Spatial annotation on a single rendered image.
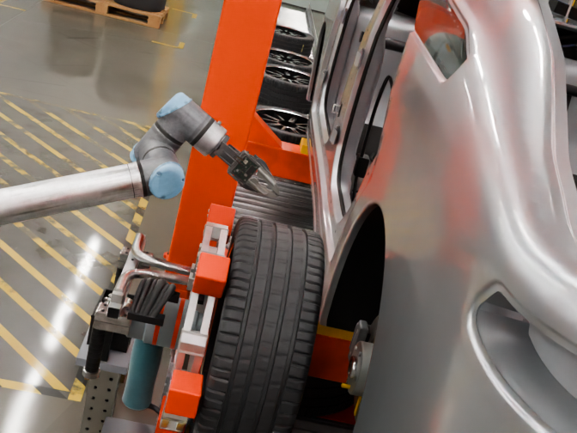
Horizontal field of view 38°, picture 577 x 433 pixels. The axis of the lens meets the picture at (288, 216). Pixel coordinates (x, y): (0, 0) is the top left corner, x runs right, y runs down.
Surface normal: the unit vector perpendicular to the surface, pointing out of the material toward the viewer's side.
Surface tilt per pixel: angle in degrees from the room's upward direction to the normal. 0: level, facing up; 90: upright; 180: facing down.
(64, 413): 0
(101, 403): 90
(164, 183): 93
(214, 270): 35
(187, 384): 0
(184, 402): 90
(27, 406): 0
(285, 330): 53
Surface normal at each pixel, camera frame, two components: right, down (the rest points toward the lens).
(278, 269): 0.22, -0.63
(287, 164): 0.01, 0.38
